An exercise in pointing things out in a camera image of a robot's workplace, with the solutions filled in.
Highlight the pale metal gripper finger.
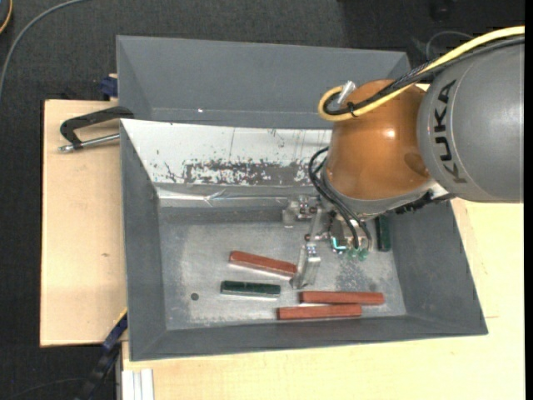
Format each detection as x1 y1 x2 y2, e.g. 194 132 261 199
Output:
282 200 320 228
290 242 323 290

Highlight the dark green flat block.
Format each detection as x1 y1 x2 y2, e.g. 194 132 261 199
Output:
220 280 282 299
376 216 393 253

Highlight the red-brown flat block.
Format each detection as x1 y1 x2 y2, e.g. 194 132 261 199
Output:
298 290 386 307
228 250 298 278
276 303 364 322

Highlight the grey metal bin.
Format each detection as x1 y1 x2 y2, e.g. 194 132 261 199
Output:
115 35 489 362

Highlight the pale flat board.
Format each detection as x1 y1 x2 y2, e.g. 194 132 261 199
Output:
39 98 128 348

